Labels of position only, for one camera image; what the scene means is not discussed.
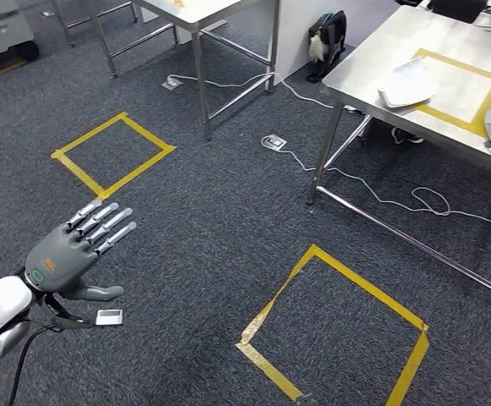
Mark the metal floor outlet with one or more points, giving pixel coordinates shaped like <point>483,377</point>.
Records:
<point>171,83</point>
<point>274,142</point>

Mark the yellow floor tape line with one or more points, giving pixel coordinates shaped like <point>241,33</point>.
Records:
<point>0,71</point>

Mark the yellow floor tape square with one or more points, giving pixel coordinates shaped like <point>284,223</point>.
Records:
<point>143,129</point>
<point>368,286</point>

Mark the stainless steel workbench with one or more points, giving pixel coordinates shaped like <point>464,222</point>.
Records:
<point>356,84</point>

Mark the white wheeled cabinet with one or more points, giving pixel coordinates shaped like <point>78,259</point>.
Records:
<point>0,31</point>

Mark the black bag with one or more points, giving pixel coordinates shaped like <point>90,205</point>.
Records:
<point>334,33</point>

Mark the black carrying case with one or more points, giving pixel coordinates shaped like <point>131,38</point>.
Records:
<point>457,8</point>

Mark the white panel desk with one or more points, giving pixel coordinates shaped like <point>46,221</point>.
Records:
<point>291,39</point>

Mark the white plastic panel part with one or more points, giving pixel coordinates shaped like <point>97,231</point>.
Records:
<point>406,84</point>

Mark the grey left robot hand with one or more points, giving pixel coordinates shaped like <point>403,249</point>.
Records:
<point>59,260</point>

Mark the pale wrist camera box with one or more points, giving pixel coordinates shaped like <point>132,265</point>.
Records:
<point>109,318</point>

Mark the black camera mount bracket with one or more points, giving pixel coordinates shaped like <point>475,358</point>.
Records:
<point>61,319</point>

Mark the steel table frame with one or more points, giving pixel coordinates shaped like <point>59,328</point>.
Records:
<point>104,50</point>

